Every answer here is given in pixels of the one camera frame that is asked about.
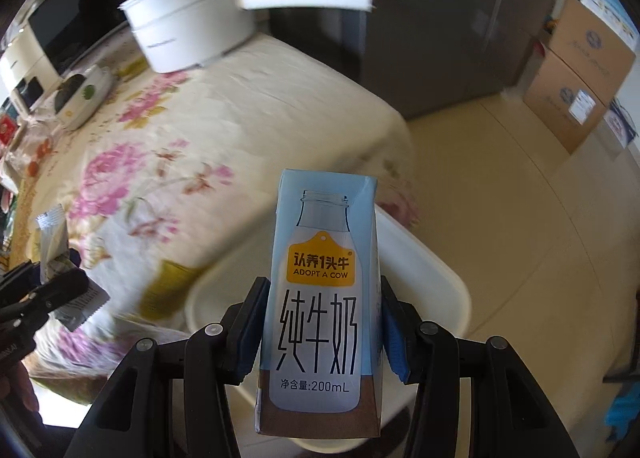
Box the person's left hand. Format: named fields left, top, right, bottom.
left=0, top=363, right=40, bottom=414

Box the blue cloth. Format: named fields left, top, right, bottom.
left=604, top=378, right=640, bottom=431

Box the large flower print tablecloth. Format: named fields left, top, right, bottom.
left=10, top=33, right=421, bottom=389

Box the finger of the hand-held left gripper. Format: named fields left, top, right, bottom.
left=0, top=265, right=90, bottom=339
left=0, top=261, right=43, bottom=310

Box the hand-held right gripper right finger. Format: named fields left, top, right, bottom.
left=380, top=275, right=566, bottom=458

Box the brown cardboard box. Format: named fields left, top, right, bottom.
left=547, top=0, right=638, bottom=106
left=522, top=46, right=613, bottom=155

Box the silver foil wrapper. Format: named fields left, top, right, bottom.
left=36, top=205, right=108, bottom=331

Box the black door microwave oven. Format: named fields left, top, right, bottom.
left=27, top=0, right=133, bottom=76

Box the cream air fryer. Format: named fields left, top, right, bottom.
left=0, top=21, right=58, bottom=112

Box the white electric cooking pot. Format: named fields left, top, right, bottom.
left=119, top=0, right=377, bottom=74

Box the grey refrigerator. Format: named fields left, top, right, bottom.
left=270, top=0, right=563, bottom=121

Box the white trash bin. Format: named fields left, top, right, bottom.
left=185, top=208, right=472, bottom=451

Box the blue and white carton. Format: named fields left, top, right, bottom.
left=580, top=0, right=640, bottom=42

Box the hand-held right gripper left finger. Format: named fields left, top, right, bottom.
left=75, top=277, right=273, bottom=458

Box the light blue milk carton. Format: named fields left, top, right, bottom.
left=252, top=168, right=383, bottom=439

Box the blue and white bag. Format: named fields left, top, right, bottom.
left=605, top=98, right=640, bottom=146

